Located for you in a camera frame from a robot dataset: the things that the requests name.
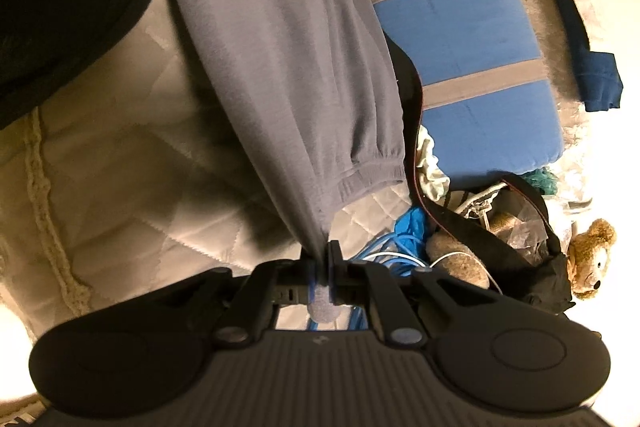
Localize grey-blue sweatpants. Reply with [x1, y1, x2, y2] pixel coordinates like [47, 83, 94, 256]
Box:
[177, 0, 405, 284]

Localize tan plush toy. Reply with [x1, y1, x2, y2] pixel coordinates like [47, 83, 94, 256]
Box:
[425, 232, 490, 289]

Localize grey quilted bedspread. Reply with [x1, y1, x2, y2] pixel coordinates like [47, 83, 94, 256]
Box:
[0, 0, 426, 343]

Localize black bag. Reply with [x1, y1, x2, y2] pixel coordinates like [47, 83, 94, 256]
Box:
[428, 173, 575, 314]

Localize teal cloth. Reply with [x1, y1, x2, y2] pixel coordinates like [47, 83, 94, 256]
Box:
[522, 167, 559, 196]

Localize right blue striped pillow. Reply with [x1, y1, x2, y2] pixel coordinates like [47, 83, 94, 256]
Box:
[372, 0, 563, 187]

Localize brown teddy bear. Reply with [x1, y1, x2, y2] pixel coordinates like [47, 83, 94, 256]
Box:
[566, 219, 617, 300]

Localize navy blue folded cloth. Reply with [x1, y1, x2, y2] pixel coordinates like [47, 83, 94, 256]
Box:
[554, 0, 624, 112]

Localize coiled blue cable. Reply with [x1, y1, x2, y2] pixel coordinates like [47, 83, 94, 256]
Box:
[349, 204, 434, 333]

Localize white cable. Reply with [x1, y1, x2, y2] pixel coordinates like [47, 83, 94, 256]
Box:
[361, 248, 504, 295]

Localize black strap with red edge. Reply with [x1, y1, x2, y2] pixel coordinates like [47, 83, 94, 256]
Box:
[384, 36, 482, 249]

